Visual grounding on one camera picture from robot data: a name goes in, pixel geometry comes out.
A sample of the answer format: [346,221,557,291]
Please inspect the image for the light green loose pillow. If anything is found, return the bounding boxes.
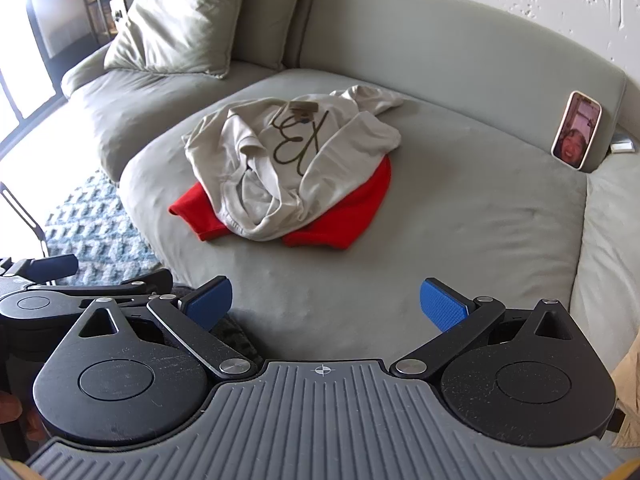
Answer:
[102,0,253,80]

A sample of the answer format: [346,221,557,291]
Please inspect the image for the blue patterned rug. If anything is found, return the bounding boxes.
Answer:
[42,170,166,286]

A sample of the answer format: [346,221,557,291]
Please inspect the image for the smartphone in beige case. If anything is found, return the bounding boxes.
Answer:
[551,90,602,171]

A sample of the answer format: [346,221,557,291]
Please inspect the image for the black framed glass door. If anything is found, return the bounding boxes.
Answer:
[0,0,68,136]

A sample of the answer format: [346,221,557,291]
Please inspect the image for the grey sofa back cushion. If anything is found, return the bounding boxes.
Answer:
[227,0,311,71]

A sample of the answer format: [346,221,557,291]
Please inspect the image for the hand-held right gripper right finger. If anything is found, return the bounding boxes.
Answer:
[389,276,588,380]

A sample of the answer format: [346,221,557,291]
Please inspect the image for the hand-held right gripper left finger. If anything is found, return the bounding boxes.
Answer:
[62,275,253,381]

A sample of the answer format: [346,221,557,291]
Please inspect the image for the brown paper garment tag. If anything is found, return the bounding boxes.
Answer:
[287,101,319,121]

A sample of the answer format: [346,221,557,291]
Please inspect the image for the red knit garment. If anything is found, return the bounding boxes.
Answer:
[168,157,392,250]

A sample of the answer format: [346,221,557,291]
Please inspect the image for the black metal stand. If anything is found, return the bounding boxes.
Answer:
[0,182,49,258]

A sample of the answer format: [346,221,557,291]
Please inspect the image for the beige sweatshirt with cord lettering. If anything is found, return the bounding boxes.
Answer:
[182,85,405,242]

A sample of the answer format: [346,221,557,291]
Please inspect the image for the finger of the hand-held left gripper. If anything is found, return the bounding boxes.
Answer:
[0,254,79,283]
[30,268,173,306]

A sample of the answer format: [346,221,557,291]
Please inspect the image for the person's left hand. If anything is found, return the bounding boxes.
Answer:
[0,393,43,436]

